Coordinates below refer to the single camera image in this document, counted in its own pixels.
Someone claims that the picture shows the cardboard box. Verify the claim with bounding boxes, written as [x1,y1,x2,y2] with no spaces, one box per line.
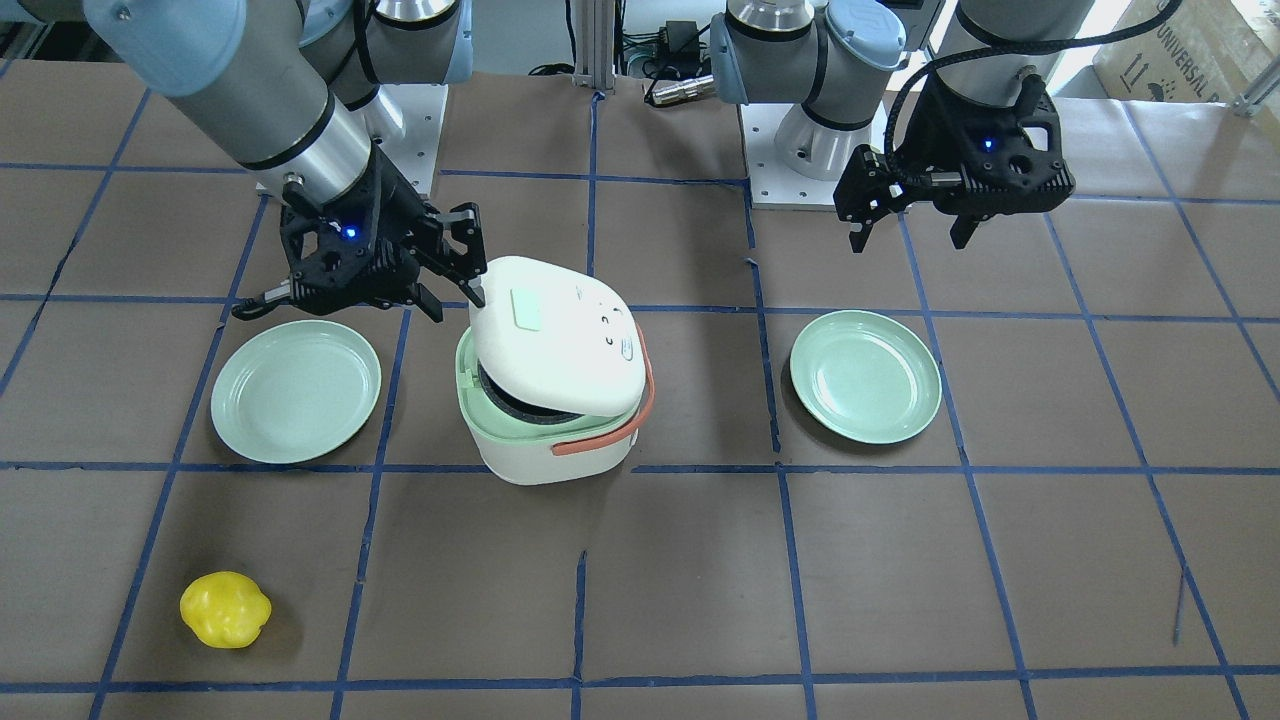
[1093,1,1279,102]

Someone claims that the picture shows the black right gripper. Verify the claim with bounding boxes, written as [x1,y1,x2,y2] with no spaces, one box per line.
[280,150,486,323]

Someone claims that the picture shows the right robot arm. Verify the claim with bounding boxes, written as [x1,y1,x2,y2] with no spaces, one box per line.
[81,1,486,322]

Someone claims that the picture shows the white rice cooker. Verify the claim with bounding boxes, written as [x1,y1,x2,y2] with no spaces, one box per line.
[454,256,657,486]

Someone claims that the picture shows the black power adapter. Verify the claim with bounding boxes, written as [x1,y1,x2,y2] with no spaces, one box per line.
[657,20,701,61]

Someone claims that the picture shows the green plate near lemon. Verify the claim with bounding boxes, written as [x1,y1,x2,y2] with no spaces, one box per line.
[210,320,383,465]

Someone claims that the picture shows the yellow lemon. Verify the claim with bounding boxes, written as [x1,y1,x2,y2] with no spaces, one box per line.
[179,571,273,650]

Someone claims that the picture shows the green plate far side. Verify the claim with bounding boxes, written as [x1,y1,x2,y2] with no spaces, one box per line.
[788,309,942,445]

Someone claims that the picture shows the aluminium frame post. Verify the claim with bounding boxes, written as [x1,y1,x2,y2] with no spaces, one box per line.
[570,1,621,95]

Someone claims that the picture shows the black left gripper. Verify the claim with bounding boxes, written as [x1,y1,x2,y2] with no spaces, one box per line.
[833,72,1076,254]

